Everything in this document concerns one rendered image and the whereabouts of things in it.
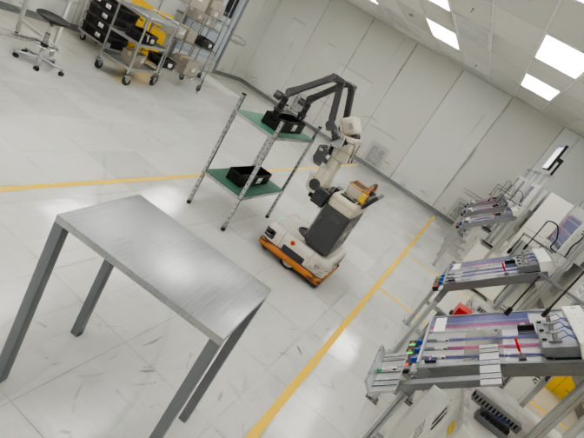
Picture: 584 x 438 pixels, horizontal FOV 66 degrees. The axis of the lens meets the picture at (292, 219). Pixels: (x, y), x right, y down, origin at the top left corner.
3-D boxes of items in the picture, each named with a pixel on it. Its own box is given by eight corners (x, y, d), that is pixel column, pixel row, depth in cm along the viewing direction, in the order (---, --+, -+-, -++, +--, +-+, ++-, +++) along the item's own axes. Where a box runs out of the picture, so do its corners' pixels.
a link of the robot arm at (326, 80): (336, 78, 357) (337, 82, 368) (334, 71, 357) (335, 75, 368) (285, 96, 365) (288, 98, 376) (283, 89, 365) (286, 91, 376)
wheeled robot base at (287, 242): (336, 270, 440) (350, 250, 432) (315, 288, 382) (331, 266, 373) (283, 230, 455) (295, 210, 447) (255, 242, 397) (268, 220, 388)
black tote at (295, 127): (276, 132, 377) (282, 120, 374) (261, 121, 381) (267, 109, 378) (300, 134, 430) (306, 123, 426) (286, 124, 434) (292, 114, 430)
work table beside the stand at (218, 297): (76, 328, 217) (139, 194, 191) (189, 418, 208) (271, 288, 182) (-10, 378, 175) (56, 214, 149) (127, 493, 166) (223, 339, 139)
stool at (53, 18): (0, 51, 472) (16, 0, 454) (30, 52, 521) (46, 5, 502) (48, 78, 479) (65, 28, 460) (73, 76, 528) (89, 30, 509)
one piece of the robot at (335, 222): (336, 255, 433) (385, 184, 406) (318, 269, 383) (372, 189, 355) (308, 235, 440) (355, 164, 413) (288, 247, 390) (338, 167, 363)
